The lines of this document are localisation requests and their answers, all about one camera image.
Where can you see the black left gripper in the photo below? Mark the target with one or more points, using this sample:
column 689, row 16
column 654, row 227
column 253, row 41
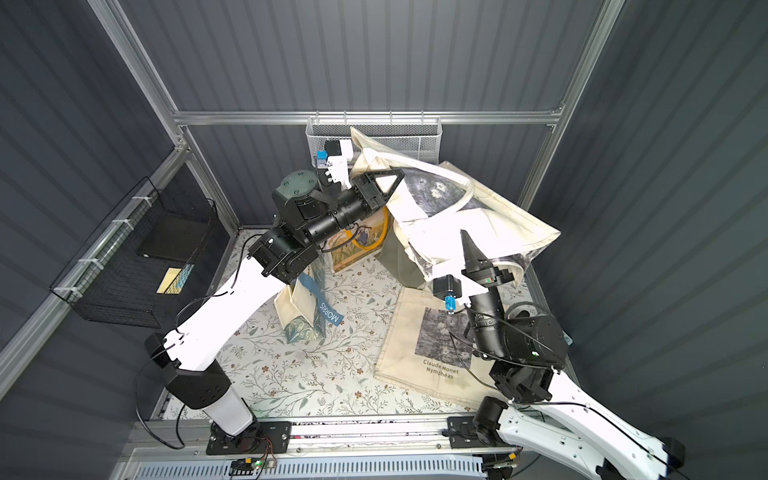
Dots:
column 366, row 193

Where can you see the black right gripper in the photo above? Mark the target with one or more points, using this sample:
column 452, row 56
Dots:
column 485, row 278

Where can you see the cream tote bag front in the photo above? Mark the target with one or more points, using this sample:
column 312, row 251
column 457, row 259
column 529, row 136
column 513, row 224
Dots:
column 433, row 203

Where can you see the cream tote with purple print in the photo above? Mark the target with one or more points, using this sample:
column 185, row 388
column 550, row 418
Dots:
column 424, row 350

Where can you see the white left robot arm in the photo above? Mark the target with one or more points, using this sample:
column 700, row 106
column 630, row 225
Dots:
column 306, row 218

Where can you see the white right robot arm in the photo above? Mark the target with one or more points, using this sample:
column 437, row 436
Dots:
column 538, row 406

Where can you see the olive green canvas bag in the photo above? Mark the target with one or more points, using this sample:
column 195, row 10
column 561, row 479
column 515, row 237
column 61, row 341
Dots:
column 395, row 260

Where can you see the cream tote blue print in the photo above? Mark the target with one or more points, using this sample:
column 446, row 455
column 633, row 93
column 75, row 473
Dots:
column 303, row 309

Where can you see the black notebook in basket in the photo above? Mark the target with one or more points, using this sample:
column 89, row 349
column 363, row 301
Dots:
column 174, row 238

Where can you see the yellow sticky notepad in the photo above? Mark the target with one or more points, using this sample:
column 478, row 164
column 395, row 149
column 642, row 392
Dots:
column 171, row 284

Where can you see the white wire wall basket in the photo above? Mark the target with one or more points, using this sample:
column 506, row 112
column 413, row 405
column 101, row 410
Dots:
column 420, row 140

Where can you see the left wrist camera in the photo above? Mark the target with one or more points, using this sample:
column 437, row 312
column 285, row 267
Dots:
column 333, row 162

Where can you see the cream tote yellow handles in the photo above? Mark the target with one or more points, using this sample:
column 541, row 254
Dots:
column 363, row 239

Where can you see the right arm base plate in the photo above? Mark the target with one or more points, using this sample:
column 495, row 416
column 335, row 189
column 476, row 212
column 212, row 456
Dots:
column 461, row 433

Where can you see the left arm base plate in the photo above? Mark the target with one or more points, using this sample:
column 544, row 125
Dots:
column 259, row 438

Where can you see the black wire wall basket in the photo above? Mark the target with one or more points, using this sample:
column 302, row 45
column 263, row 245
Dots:
column 117, row 286

